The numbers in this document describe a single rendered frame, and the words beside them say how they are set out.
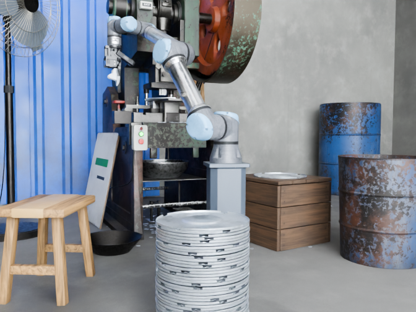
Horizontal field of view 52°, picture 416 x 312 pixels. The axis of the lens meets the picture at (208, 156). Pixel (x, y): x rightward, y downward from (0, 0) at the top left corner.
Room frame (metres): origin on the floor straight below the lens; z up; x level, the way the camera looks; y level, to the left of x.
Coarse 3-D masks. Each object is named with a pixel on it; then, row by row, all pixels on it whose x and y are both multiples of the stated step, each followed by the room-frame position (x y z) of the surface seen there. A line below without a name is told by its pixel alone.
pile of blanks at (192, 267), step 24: (168, 240) 1.21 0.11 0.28; (192, 240) 1.20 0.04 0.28; (216, 240) 1.18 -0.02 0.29; (240, 240) 1.23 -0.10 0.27; (168, 264) 1.23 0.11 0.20; (192, 264) 1.18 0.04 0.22; (216, 264) 1.18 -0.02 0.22; (240, 264) 1.23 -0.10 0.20; (168, 288) 1.21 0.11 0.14; (192, 288) 1.17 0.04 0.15; (216, 288) 1.18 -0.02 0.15; (240, 288) 1.25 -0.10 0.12
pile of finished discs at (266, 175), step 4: (256, 176) 2.31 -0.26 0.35; (260, 176) 2.31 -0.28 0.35; (264, 176) 2.25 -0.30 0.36; (268, 176) 2.31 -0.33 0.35; (272, 176) 2.31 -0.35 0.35; (276, 176) 2.30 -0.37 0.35; (280, 176) 2.29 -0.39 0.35; (284, 176) 2.30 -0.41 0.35; (288, 176) 2.31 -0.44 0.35; (292, 176) 2.31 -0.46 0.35; (296, 176) 2.31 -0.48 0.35; (300, 176) 2.31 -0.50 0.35; (304, 176) 2.27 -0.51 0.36
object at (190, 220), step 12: (180, 216) 1.38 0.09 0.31; (192, 216) 1.35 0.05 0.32; (204, 216) 1.35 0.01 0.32; (216, 216) 1.35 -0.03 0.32; (228, 216) 1.38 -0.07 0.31; (240, 216) 1.39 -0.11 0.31; (180, 228) 1.19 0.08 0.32; (192, 228) 1.18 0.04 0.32; (204, 228) 1.20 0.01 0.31; (216, 228) 1.18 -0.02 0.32; (228, 228) 1.19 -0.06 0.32
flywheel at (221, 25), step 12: (204, 0) 3.01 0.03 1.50; (216, 0) 2.84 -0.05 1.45; (228, 0) 2.71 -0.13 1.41; (204, 12) 3.00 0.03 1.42; (216, 12) 2.78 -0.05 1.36; (228, 12) 2.83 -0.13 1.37; (204, 24) 3.02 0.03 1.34; (216, 24) 2.79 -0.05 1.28; (228, 24) 2.68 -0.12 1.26; (204, 36) 3.06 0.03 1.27; (216, 36) 2.84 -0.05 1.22; (228, 36) 2.60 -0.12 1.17; (204, 48) 3.00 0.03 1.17; (216, 48) 2.87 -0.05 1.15; (204, 60) 3.00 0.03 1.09; (216, 60) 2.83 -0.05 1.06; (204, 72) 2.92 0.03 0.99
